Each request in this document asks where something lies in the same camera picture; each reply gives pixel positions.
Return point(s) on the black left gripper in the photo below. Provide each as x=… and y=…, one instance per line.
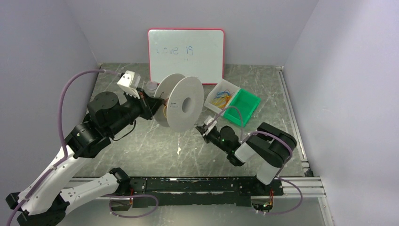
x=147, y=106

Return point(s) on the white perforated cable spool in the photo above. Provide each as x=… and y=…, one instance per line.
x=184, y=98

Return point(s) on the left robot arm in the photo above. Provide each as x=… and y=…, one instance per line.
x=46, y=201

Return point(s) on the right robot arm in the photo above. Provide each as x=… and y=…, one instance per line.
x=273, y=145

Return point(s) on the clear jar of clips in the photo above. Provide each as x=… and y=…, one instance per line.
x=151, y=87

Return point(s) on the green plastic bin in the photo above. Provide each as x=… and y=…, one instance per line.
x=246, y=103

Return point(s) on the white plastic bin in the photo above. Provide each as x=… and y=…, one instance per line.
x=221, y=96

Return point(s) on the red framed whiteboard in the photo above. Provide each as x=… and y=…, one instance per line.
x=190, y=52

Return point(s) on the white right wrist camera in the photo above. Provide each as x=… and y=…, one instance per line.
x=209, y=123

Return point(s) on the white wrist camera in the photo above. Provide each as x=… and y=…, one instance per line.
x=129, y=82
x=209, y=123

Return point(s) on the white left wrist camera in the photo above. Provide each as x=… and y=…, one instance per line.
x=129, y=82

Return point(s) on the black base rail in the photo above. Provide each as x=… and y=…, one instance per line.
x=198, y=191

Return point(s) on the aluminium side rail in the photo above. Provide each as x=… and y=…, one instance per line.
x=308, y=185

